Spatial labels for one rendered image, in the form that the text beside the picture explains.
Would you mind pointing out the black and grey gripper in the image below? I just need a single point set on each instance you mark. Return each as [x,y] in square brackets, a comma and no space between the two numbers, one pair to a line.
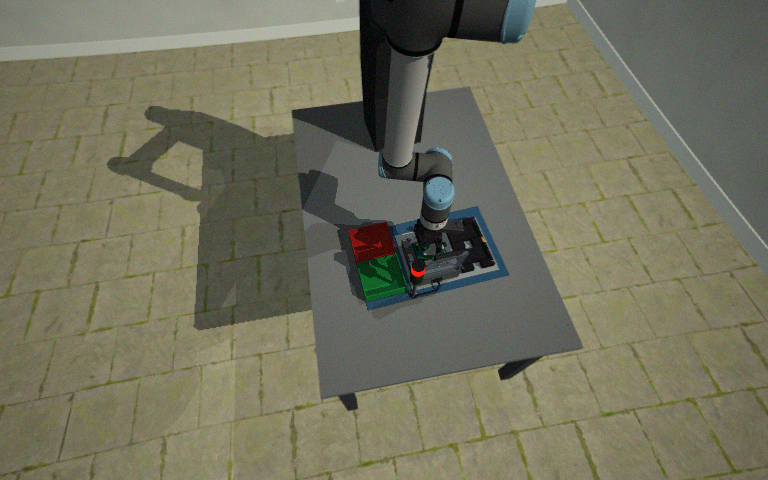
[433,239]

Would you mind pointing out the green circuit board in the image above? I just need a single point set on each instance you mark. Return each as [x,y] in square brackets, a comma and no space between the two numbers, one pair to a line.
[419,251]

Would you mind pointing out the green bin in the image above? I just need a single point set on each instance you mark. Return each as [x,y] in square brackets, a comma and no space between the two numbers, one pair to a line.
[381,277]

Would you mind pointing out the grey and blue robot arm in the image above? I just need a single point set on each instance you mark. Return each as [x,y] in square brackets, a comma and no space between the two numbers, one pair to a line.
[414,29]

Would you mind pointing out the red bin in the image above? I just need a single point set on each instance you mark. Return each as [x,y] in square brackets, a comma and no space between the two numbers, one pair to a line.
[371,242]

